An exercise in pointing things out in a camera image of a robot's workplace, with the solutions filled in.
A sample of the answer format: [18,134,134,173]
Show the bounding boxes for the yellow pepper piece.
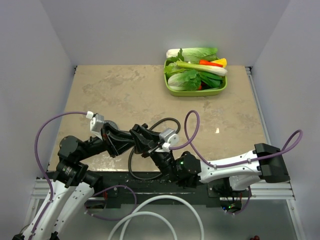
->
[212,58,228,68]

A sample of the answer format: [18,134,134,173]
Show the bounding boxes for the napa cabbage in front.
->
[167,69,201,91]

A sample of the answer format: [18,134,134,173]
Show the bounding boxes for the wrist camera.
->
[85,111,105,140]
[155,128,180,153]

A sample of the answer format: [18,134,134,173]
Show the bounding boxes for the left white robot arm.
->
[13,123,135,240]

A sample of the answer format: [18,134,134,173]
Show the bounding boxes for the grey shower head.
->
[104,120,118,129]

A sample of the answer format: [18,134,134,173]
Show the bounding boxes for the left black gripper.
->
[77,120,134,160]

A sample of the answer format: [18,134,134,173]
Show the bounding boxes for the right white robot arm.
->
[129,125,290,197]

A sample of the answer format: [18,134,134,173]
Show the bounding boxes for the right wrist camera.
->
[155,128,180,153]

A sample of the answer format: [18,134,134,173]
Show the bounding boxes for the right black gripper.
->
[129,127,179,185]

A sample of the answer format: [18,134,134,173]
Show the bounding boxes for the orange carrot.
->
[199,59,224,68]

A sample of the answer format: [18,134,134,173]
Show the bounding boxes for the green celery stalk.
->
[176,61,228,77]

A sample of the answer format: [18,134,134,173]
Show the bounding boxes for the green vegetable tray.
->
[163,60,228,97]

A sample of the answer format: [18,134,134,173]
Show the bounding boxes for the dark green leafy vegetable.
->
[198,71,223,89]

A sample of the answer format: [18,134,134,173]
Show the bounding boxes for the napa cabbage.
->
[167,69,201,91]
[166,47,218,64]

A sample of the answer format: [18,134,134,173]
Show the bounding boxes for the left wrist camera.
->
[85,111,105,140]

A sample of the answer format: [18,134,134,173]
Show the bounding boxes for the white hose loop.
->
[106,193,204,240]

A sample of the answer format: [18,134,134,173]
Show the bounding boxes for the black mounting base plate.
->
[87,171,250,210]

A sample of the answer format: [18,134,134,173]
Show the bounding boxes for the black shower hose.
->
[127,117,181,181]

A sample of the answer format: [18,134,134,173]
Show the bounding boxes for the napa cabbage at back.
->
[166,47,218,64]

